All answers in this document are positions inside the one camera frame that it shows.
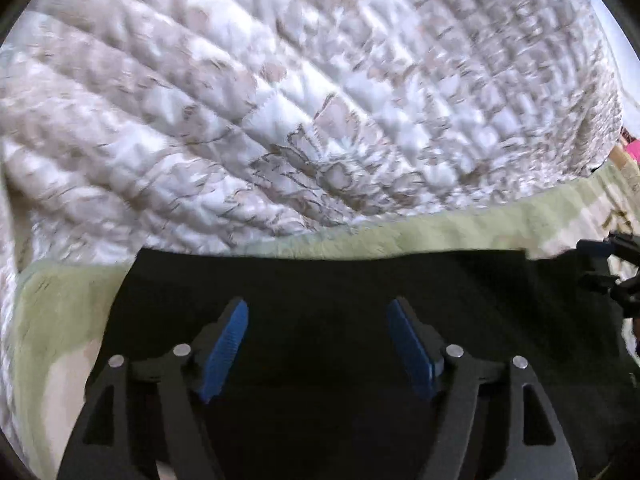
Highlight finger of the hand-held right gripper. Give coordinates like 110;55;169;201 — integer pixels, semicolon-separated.
580;271;623;295
576;232;640;258

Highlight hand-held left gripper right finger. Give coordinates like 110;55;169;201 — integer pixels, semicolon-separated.
386;296;581;480

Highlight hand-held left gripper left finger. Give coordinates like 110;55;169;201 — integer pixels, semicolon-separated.
56;297;250;480

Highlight beige quilted bedspread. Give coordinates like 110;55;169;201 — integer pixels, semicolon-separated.
0;0;626;461

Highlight green floral blanket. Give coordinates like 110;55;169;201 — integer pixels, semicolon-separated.
10;162;640;480

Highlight black pants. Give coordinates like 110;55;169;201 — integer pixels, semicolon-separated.
95;247;640;480

